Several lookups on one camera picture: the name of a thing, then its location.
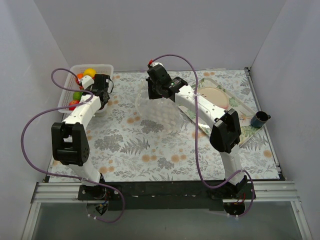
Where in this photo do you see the floral table mat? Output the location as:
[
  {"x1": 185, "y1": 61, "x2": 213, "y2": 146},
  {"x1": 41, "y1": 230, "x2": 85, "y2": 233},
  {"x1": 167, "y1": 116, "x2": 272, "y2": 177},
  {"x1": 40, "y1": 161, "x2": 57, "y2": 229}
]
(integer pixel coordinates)
[{"x1": 86, "y1": 69, "x2": 280, "y2": 182}]

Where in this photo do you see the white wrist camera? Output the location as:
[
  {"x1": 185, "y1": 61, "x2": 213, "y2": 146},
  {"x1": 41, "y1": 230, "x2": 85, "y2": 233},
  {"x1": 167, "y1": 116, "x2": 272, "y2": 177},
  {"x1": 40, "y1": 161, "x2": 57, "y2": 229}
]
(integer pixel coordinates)
[
  {"x1": 76, "y1": 75, "x2": 95, "y2": 90},
  {"x1": 147, "y1": 59, "x2": 163, "y2": 69}
]

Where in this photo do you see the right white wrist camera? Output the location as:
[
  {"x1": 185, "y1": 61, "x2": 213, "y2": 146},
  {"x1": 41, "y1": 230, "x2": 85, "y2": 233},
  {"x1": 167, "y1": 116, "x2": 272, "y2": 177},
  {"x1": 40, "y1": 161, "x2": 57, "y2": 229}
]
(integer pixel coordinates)
[{"x1": 147, "y1": 59, "x2": 163, "y2": 69}]

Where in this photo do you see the clear zip top bag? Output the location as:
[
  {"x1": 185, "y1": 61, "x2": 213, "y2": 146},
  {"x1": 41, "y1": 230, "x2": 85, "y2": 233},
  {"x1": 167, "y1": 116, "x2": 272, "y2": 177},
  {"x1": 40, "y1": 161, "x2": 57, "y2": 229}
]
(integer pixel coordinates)
[{"x1": 135, "y1": 79, "x2": 180, "y2": 133}]

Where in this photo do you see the green apple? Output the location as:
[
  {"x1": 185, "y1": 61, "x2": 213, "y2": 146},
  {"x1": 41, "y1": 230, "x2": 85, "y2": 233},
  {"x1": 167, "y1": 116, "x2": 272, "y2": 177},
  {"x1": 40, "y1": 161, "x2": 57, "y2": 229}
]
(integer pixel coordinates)
[{"x1": 72, "y1": 91, "x2": 82, "y2": 101}]

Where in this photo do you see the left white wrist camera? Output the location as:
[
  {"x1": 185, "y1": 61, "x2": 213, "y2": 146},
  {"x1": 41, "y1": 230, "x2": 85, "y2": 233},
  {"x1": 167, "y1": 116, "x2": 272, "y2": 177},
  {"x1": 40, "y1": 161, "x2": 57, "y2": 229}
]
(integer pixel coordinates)
[{"x1": 76, "y1": 75, "x2": 95, "y2": 90}]

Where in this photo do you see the beige pink round plate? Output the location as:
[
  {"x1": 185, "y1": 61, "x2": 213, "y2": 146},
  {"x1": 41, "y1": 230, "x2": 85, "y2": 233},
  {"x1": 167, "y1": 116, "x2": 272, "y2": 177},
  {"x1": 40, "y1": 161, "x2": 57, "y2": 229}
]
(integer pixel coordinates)
[{"x1": 198, "y1": 87, "x2": 229, "y2": 110}]

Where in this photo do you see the orange fruit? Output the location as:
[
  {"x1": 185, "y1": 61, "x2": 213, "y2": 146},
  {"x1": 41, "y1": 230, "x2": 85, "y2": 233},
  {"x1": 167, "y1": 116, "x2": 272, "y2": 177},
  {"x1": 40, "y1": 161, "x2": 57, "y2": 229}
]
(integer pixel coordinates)
[{"x1": 76, "y1": 73, "x2": 84, "y2": 79}]

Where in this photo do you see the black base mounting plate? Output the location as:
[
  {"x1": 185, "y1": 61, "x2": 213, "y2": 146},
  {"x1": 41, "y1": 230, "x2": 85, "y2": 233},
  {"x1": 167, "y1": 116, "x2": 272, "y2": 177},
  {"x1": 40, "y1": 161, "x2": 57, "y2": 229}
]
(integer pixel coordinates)
[{"x1": 77, "y1": 180, "x2": 256, "y2": 211}]

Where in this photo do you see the aluminium frame rail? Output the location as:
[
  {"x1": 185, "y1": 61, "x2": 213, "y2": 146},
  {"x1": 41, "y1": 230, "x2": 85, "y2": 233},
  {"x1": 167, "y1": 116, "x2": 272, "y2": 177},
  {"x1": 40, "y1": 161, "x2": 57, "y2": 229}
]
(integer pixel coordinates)
[{"x1": 32, "y1": 181, "x2": 300, "y2": 203}]

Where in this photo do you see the yellow apple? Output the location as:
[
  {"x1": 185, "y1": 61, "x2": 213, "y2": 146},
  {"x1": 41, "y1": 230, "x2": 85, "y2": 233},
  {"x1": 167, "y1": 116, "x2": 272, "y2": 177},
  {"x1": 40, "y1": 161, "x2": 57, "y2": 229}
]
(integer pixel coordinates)
[{"x1": 83, "y1": 68, "x2": 97, "y2": 78}]

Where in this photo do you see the red apple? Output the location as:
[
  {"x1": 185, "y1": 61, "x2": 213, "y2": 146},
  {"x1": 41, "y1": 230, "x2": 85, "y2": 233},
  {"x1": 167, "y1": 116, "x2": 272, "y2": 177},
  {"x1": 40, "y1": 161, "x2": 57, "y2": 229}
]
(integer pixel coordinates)
[{"x1": 68, "y1": 100, "x2": 80, "y2": 111}]

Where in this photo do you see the dark blue mug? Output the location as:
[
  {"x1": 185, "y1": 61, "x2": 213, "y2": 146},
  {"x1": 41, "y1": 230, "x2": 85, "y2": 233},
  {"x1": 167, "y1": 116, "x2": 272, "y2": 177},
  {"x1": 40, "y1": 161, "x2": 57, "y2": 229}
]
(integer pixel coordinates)
[{"x1": 250, "y1": 111, "x2": 271, "y2": 128}]

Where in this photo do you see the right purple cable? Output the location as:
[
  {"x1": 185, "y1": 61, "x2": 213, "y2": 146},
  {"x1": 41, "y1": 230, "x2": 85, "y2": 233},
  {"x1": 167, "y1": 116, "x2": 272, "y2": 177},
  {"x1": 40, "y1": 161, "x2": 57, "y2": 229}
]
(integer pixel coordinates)
[{"x1": 149, "y1": 53, "x2": 256, "y2": 218}]

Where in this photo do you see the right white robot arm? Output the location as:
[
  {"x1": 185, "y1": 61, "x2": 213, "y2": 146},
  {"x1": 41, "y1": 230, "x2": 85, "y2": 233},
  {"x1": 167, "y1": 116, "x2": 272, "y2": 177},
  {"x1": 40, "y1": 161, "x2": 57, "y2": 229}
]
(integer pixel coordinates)
[{"x1": 146, "y1": 62, "x2": 248, "y2": 199}]

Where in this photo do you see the white plastic basket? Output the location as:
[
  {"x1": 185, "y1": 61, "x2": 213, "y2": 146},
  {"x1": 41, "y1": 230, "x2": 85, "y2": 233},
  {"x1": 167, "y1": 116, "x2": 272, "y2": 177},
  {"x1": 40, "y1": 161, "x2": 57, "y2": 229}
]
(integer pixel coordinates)
[{"x1": 58, "y1": 64, "x2": 114, "y2": 107}]

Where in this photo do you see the floral rectangular tray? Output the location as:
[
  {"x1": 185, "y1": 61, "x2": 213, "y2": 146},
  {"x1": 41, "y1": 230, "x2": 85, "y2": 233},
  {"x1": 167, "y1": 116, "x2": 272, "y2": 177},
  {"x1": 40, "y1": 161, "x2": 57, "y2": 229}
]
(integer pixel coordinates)
[{"x1": 177, "y1": 77, "x2": 263, "y2": 147}]

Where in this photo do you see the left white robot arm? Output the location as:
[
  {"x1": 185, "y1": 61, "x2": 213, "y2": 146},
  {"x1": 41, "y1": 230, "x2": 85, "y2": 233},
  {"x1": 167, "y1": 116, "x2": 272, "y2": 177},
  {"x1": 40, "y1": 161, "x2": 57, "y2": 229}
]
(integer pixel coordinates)
[{"x1": 51, "y1": 74, "x2": 111, "y2": 200}]

